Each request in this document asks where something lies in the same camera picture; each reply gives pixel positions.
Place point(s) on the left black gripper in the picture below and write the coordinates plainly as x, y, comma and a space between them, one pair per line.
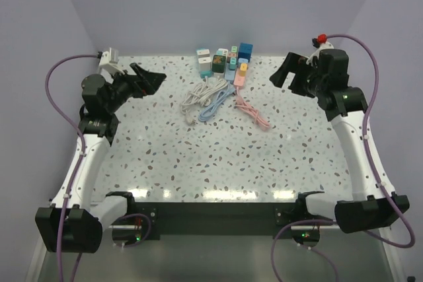
151, 80

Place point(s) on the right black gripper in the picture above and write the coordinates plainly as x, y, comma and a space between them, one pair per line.
291, 65

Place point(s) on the yellow plug adapter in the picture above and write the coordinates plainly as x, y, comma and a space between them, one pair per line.
243, 69

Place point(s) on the blue cube socket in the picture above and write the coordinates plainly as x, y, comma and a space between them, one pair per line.
245, 51

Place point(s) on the pink power strip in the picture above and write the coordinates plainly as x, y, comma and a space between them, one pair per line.
245, 106

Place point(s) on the teal plug adapter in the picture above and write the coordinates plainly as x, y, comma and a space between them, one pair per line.
233, 63

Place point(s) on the light blue power strip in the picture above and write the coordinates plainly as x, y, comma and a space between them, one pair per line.
226, 89

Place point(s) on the light blue plug adapter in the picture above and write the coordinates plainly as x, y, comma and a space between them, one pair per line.
242, 60

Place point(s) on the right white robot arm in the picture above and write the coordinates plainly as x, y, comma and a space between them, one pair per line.
374, 199

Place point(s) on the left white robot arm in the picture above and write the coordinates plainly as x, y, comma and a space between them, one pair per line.
71, 223

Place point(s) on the white power strip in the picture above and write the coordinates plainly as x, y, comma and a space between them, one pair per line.
201, 94

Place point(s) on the white charger front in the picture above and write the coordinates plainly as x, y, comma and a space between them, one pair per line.
205, 63

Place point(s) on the green picture charger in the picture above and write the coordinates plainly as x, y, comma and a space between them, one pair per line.
218, 64

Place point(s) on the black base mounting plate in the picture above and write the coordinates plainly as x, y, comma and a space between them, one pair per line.
216, 219

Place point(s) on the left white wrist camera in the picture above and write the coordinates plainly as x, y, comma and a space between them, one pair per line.
109, 62

